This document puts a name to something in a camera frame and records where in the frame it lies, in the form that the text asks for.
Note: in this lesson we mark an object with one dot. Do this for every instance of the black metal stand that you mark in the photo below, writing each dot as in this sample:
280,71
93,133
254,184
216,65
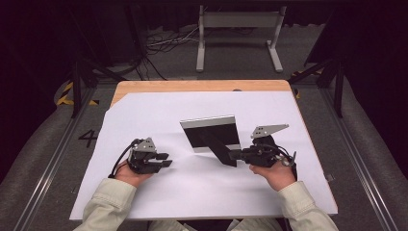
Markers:
338,86
76,86

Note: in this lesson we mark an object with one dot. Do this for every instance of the aluminium floor rail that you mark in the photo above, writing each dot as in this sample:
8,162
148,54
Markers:
48,173
359,154

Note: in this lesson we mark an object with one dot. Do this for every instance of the person's right hand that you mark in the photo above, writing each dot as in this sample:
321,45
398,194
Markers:
277,176

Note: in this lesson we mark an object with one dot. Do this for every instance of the white paper sheet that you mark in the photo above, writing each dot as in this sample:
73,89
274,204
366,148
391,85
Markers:
192,106

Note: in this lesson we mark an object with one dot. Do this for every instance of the wooden table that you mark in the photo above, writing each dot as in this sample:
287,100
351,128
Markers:
192,85

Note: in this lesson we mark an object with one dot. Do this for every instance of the dark table grommet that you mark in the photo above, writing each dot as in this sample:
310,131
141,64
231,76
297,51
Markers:
237,90

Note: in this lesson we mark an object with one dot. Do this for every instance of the grey metal stand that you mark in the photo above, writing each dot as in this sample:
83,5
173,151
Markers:
239,20

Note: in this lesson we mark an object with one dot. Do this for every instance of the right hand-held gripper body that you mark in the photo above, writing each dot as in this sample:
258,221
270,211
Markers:
263,155

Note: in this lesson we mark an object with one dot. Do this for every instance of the person's left hand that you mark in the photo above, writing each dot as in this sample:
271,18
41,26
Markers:
130,176

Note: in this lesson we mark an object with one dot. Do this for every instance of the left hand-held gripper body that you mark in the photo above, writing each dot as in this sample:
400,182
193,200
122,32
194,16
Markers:
145,146

